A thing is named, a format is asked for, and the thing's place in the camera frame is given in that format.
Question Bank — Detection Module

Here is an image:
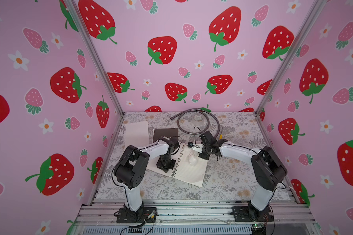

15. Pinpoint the grey coiled hose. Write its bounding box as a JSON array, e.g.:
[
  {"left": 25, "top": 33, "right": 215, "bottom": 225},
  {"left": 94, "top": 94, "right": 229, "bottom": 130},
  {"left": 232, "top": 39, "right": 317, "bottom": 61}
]
[{"left": 170, "top": 108, "right": 221, "bottom": 139}]

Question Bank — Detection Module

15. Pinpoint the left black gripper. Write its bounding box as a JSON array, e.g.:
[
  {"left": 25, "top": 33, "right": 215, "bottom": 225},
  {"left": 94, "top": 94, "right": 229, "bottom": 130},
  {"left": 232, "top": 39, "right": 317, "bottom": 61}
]
[{"left": 158, "top": 157, "right": 177, "bottom": 172}]

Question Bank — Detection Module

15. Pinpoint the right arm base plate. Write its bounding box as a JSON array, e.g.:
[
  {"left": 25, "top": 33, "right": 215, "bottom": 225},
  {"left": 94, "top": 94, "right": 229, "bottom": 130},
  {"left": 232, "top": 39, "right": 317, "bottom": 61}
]
[{"left": 230, "top": 205, "right": 274, "bottom": 223}]

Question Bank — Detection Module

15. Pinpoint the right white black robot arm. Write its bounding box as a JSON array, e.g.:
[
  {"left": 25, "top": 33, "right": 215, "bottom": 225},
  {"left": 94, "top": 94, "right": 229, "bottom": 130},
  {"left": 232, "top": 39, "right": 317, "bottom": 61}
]
[{"left": 199, "top": 131, "right": 287, "bottom": 217}]

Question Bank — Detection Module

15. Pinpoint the aluminium rail frame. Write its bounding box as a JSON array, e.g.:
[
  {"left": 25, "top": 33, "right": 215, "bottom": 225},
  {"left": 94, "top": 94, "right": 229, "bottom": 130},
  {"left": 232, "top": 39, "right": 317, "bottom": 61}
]
[{"left": 71, "top": 200, "right": 322, "bottom": 235}]

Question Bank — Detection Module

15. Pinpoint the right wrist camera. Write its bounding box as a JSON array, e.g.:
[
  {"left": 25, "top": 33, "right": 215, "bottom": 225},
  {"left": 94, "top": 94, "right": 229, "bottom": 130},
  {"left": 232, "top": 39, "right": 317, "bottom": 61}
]
[{"left": 187, "top": 142, "right": 202, "bottom": 153}]

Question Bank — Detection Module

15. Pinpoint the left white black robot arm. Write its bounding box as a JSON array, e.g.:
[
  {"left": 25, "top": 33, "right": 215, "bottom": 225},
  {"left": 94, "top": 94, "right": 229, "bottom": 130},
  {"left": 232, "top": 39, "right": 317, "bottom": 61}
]
[{"left": 112, "top": 136, "right": 180, "bottom": 213}]

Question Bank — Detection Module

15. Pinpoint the torn white notebook page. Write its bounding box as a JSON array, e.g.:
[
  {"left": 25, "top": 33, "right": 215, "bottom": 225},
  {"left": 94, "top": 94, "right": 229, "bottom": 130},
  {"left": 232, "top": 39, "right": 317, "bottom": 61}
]
[{"left": 124, "top": 121, "right": 150, "bottom": 148}]

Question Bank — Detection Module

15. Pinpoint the clear tape roll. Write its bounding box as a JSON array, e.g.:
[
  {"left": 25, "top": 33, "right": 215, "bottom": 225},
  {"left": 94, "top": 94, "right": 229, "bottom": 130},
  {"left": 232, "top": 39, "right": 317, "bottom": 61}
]
[{"left": 192, "top": 114, "right": 206, "bottom": 126}]

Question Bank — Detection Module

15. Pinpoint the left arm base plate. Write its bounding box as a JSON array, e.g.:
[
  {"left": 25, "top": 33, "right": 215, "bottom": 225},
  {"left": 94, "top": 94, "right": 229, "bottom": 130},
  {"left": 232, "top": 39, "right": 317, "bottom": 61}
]
[{"left": 116, "top": 206, "right": 157, "bottom": 224}]

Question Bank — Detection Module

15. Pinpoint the dark grey spiral notebook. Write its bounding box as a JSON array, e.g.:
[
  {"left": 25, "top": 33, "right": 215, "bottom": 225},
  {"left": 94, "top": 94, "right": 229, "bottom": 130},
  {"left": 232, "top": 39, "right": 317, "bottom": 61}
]
[{"left": 152, "top": 128, "right": 178, "bottom": 143}]

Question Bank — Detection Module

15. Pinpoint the white spiral notebook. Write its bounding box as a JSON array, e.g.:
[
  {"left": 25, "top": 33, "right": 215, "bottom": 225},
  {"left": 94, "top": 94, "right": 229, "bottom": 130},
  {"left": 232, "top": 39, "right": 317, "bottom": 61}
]
[{"left": 147, "top": 144, "right": 208, "bottom": 187}]

